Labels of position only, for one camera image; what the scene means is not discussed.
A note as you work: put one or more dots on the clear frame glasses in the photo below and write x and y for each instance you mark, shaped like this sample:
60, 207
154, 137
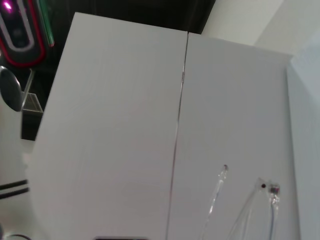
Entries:
273, 190

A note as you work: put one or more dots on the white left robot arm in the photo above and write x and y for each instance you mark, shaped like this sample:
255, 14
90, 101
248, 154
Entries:
10, 162

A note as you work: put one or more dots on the white backdrop panel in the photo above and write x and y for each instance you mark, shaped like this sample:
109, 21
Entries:
237, 112
112, 125

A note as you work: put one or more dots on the clear acrylic strip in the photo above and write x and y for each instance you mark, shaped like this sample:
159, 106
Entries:
28, 85

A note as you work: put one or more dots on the thin green rod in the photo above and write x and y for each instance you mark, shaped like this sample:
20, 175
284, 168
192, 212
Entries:
47, 27

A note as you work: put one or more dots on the grey oval cap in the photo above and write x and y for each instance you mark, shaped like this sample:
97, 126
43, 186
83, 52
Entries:
10, 87

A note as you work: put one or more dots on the black device with red trim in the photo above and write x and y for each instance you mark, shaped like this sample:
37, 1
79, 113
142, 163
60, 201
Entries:
17, 30

